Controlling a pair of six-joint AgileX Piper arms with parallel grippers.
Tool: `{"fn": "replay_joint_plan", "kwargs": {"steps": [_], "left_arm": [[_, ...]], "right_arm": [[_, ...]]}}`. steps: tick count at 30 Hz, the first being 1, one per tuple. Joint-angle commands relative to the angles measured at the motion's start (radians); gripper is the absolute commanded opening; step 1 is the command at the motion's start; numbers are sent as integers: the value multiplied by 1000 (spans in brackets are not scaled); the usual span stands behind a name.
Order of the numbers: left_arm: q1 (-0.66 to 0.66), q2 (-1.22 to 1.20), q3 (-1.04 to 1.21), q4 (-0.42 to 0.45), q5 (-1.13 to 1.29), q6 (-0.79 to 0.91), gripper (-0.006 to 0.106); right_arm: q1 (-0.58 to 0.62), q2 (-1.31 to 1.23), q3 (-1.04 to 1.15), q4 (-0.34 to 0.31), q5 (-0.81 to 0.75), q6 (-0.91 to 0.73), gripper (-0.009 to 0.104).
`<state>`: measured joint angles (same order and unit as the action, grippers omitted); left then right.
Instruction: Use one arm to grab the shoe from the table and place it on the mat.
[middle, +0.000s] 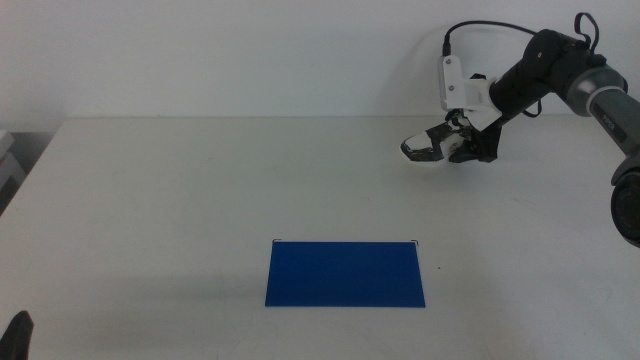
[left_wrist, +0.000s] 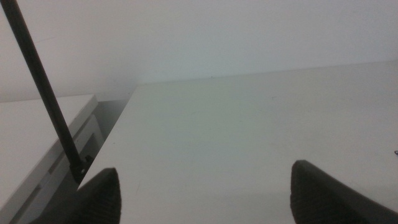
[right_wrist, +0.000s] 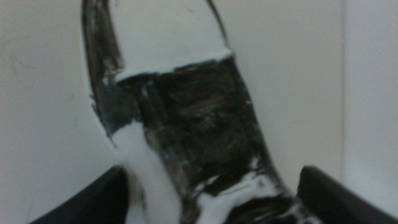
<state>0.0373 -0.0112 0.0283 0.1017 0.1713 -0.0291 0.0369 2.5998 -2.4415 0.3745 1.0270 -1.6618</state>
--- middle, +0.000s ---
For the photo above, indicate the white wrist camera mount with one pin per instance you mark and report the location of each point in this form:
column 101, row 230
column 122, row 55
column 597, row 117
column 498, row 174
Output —
column 452, row 85

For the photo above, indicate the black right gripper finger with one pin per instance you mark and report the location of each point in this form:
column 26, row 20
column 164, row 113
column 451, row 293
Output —
column 490, row 145
column 462, row 154

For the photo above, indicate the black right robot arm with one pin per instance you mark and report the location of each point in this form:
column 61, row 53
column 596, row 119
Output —
column 602, row 92

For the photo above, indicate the blue rectangular mat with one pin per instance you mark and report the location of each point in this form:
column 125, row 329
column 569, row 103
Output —
column 344, row 274

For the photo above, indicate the black and white sneaker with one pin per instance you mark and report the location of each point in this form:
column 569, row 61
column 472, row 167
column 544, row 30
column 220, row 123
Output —
column 425, row 146

